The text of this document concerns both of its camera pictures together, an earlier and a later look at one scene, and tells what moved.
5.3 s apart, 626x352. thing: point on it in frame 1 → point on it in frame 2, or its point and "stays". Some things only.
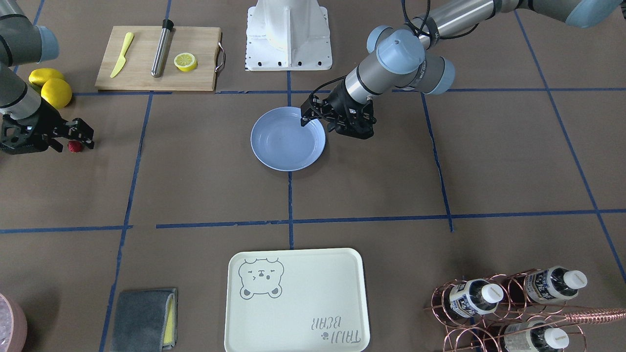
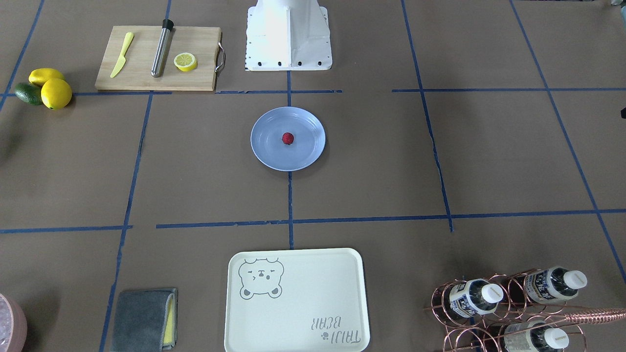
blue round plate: (279, 142) stays
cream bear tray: (297, 300) stays
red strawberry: (75, 146) → (287, 138)
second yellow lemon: (38, 76) stays
